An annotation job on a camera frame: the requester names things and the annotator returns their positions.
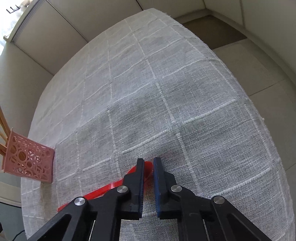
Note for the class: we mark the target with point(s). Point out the grey checked tablecloth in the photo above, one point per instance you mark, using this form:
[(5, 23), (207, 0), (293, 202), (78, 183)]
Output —
[(148, 87)]

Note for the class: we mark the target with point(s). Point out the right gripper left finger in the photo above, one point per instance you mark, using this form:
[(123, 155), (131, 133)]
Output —
[(99, 218)]

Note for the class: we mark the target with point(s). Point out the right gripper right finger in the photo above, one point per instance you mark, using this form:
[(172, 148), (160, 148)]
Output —
[(199, 218)]

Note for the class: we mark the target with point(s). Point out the pink perforated utensil holder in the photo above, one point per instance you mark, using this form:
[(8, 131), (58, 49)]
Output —
[(28, 159)]

